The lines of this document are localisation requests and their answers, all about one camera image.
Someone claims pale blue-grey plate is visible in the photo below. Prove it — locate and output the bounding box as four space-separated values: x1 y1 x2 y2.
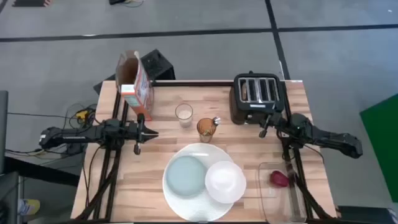
165 154 208 199

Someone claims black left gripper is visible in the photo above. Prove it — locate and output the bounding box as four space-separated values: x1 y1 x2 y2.
126 113 159 156

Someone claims grey panel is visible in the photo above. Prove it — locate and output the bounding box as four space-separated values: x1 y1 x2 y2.
0 90 9 156

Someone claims black four-slot toaster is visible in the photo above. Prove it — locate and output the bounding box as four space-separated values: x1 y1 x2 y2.
229 71 285 125

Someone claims person's shoe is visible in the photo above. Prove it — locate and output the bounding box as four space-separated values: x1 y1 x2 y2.
17 198 41 216

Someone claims green board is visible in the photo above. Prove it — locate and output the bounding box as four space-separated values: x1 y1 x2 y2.
359 93 398 203

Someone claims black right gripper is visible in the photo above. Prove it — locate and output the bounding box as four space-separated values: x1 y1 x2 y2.
254 112 289 138

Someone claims clear plastic container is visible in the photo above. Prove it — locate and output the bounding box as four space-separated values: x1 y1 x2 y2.
256 161 308 223

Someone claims black floor device with cables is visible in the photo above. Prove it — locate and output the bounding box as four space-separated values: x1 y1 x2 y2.
108 0 146 8

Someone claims orange cereal box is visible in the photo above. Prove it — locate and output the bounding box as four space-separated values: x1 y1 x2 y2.
115 49 155 121

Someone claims black box on floor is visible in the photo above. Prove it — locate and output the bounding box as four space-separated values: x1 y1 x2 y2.
138 49 177 82

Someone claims white ceramic bowl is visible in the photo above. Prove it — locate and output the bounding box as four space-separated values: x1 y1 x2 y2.
204 160 248 205

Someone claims amber faceted plastic cup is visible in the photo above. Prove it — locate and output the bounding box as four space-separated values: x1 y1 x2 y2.
196 117 218 144

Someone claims black cable bundle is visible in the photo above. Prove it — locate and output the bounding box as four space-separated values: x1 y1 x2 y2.
6 102 98 158

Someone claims clear glass with white rice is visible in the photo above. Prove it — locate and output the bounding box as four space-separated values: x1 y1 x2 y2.
174 103 194 128

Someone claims red apple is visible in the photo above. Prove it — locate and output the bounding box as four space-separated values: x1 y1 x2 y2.
269 170 290 188

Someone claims metal spoon blue patterned handle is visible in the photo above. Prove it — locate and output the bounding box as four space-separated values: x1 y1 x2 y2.
203 116 222 137

